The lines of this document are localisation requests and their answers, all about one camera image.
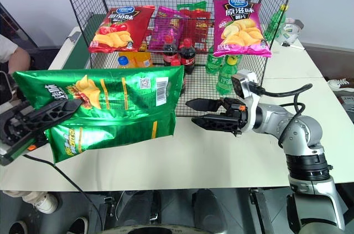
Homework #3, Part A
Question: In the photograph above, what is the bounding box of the pair of white shoes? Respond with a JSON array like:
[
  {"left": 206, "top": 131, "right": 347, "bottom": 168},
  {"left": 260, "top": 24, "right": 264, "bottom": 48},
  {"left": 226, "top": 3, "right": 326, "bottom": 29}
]
[{"left": 327, "top": 77, "right": 354, "bottom": 91}]

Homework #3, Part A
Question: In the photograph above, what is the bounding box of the black slanted frame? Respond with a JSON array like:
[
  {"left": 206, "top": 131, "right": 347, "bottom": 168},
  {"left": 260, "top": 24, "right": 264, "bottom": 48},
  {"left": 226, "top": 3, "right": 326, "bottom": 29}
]
[{"left": 0, "top": 1, "right": 38, "bottom": 50}]

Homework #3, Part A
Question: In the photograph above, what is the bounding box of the red potato chip bag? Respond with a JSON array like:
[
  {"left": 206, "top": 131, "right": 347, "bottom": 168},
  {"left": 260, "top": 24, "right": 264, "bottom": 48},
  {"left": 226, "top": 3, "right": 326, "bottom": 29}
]
[{"left": 88, "top": 5, "right": 156, "bottom": 54}]

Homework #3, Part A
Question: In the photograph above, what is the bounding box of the black floor cable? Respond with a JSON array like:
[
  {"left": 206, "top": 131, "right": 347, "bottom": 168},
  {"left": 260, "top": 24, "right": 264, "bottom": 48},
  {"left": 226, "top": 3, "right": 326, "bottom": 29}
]
[{"left": 23, "top": 154, "right": 112, "bottom": 234}]

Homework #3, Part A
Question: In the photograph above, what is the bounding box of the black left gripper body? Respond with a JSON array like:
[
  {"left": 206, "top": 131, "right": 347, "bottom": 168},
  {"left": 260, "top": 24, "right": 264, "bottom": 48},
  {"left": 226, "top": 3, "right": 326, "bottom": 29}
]
[{"left": 0, "top": 100, "right": 42, "bottom": 150}]

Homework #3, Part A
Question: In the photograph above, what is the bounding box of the green conveyor belt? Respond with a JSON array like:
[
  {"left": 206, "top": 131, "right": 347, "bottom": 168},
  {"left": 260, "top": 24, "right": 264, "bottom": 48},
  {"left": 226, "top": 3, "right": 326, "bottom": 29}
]
[{"left": 63, "top": 12, "right": 112, "bottom": 69}]

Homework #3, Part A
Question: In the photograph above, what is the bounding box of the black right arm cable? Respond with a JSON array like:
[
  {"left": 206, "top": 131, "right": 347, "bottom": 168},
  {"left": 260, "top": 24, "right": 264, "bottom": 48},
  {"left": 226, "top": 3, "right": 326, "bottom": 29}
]
[{"left": 257, "top": 83, "right": 314, "bottom": 147}]

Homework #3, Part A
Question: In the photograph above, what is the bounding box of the small magenta snack bag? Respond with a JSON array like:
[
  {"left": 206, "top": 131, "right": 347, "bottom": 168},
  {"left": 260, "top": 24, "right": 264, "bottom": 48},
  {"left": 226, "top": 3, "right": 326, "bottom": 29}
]
[{"left": 149, "top": 6, "right": 185, "bottom": 51}]

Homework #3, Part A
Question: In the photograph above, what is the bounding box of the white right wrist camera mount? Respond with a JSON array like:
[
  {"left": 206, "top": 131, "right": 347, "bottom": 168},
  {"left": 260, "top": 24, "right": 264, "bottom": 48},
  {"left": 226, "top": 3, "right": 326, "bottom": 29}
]
[{"left": 231, "top": 69, "right": 263, "bottom": 131}]

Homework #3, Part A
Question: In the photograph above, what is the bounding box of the orange soda bottle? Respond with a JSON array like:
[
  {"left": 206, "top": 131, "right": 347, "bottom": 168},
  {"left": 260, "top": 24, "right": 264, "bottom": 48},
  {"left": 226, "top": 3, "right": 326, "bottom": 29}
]
[{"left": 117, "top": 51, "right": 154, "bottom": 70}]

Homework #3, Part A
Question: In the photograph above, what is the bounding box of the red and green snack bag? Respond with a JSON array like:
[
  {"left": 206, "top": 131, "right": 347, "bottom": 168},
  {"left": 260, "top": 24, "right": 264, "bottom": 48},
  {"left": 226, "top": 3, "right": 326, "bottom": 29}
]
[{"left": 176, "top": 1, "right": 214, "bottom": 54}]

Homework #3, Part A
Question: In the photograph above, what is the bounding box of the green soda bottle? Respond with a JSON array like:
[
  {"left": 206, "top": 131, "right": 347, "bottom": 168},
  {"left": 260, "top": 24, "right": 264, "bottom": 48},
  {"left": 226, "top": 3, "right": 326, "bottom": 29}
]
[
  {"left": 263, "top": 4, "right": 289, "bottom": 43},
  {"left": 205, "top": 46, "right": 225, "bottom": 75},
  {"left": 215, "top": 54, "right": 241, "bottom": 96}
]

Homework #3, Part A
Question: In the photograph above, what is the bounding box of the dark grey mat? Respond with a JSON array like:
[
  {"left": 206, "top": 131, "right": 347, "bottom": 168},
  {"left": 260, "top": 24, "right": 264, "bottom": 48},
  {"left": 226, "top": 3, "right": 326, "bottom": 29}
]
[{"left": 334, "top": 90, "right": 354, "bottom": 124}]

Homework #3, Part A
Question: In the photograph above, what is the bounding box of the cola bottle red cap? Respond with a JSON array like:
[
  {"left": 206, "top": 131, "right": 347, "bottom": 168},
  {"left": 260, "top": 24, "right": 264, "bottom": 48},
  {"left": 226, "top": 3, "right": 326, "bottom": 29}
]
[
  {"left": 179, "top": 38, "right": 197, "bottom": 76},
  {"left": 162, "top": 35, "right": 179, "bottom": 67}
]

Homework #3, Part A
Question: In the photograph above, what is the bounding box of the large purple potato chip bag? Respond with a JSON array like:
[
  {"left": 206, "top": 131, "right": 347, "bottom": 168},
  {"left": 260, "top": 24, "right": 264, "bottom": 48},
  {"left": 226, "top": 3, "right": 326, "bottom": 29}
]
[{"left": 212, "top": 0, "right": 273, "bottom": 59}]

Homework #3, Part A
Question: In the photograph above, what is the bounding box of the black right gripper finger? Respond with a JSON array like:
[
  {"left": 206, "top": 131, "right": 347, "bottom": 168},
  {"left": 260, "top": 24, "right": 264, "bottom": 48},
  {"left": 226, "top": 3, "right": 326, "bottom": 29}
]
[
  {"left": 191, "top": 114, "right": 239, "bottom": 135},
  {"left": 185, "top": 98, "right": 225, "bottom": 113}
]

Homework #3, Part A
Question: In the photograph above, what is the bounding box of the large green potato chip bag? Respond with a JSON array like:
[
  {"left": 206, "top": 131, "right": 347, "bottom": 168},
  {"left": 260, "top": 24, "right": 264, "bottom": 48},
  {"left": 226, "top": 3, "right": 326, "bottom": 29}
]
[{"left": 12, "top": 65, "right": 185, "bottom": 166}]

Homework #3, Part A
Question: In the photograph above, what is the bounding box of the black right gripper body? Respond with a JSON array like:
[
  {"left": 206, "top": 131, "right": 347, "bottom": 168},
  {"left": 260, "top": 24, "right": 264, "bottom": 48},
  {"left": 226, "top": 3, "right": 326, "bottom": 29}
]
[{"left": 221, "top": 97, "right": 248, "bottom": 137}]

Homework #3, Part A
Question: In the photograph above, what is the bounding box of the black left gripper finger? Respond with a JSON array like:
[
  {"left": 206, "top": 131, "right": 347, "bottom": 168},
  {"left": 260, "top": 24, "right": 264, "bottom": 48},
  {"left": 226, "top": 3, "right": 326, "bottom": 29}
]
[{"left": 27, "top": 98, "right": 84, "bottom": 133}]

